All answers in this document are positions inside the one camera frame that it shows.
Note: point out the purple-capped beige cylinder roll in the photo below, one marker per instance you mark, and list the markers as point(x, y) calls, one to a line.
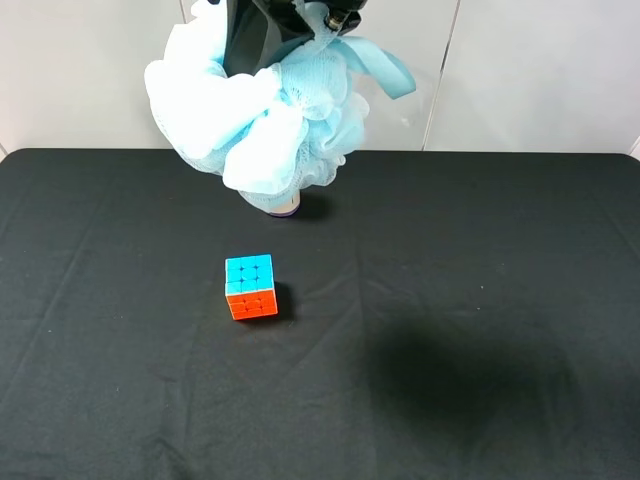
point(286, 208)

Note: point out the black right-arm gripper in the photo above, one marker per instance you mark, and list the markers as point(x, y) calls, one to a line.
point(263, 32)

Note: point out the colourful puzzle cube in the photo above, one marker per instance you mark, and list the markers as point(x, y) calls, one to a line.
point(250, 287)

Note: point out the light blue bath loofah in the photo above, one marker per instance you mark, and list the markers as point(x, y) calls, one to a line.
point(288, 127)

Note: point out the black tablecloth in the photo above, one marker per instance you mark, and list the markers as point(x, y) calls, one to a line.
point(440, 316)

